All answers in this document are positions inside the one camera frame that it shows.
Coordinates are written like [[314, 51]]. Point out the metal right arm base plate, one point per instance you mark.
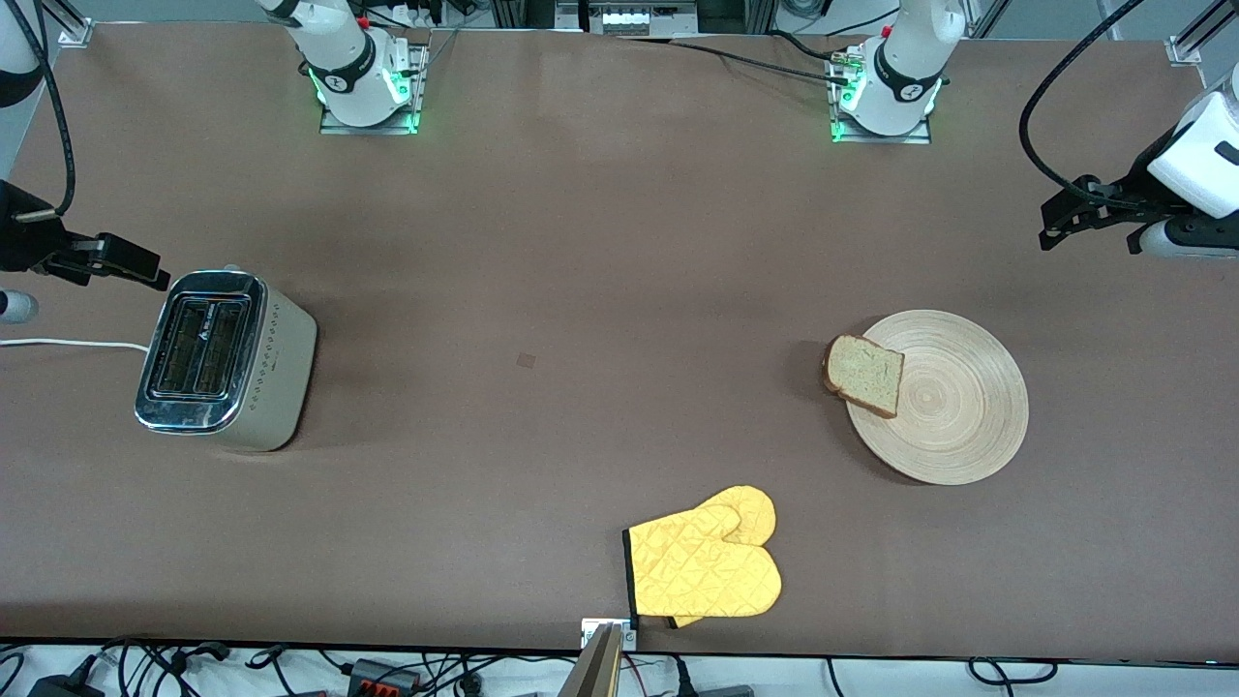
[[368, 129]]

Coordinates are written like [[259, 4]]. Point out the metal table corner bracket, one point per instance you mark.
[[75, 37], [1183, 50]]

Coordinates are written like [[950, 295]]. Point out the round wooden plate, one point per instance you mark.
[[958, 407]]

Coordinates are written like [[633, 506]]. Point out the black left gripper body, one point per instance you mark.
[[1140, 187]]

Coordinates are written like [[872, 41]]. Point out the black power adapter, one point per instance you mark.
[[63, 689]]

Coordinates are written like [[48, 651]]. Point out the white power strip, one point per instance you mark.
[[629, 19]]

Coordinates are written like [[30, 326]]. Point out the metal table edge bracket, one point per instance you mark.
[[590, 634]]

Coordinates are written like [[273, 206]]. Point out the black connector with orange levers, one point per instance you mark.
[[382, 675]]

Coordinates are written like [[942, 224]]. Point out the aluminium frame strut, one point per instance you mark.
[[63, 12], [1210, 24]]

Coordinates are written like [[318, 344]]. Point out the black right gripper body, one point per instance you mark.
[[21, 247]]

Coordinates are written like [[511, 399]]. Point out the yellow quilted oven mitt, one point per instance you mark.
[[697, 571], [755, 508]]

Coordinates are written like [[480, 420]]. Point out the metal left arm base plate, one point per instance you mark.
[[881, 138]]

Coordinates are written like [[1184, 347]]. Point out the silver two-slot toaster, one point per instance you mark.
[[281, 378]]

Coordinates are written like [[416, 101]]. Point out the brown bread slice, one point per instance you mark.
[[866, 373]]

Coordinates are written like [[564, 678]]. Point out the aluminium camera mount beam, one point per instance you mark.
[[592, 673]]

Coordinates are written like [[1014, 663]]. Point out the black plug box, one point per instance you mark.
[[724, 691]]

